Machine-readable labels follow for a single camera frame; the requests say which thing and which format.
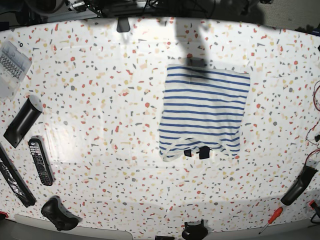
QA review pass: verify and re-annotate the blue white striped t-shirt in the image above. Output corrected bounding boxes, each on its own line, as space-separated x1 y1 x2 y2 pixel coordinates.
158 64 251 162

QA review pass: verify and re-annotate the black tv remote control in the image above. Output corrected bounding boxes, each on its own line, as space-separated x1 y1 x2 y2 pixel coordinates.
28 137 54 186

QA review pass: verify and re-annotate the black game controller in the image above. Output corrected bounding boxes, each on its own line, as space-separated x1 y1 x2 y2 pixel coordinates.
41 198 79 232

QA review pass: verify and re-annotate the clear plastic screw box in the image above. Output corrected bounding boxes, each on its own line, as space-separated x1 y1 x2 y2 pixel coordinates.
0 40 32 102

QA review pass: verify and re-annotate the long black bar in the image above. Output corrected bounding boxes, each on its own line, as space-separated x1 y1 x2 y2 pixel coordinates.
0 145 36 208

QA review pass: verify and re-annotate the black round mount bottom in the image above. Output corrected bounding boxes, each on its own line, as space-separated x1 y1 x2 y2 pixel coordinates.
181 219 208 240

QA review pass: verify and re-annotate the red handled screwdriver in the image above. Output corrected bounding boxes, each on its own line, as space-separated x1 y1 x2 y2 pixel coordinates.
258 206 284 235

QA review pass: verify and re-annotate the black curved handle part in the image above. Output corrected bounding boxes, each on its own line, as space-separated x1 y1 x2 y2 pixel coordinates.
280 165 318 206

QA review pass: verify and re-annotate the red wire bundle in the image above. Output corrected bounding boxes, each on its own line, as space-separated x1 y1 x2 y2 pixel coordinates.
304 80 320 161

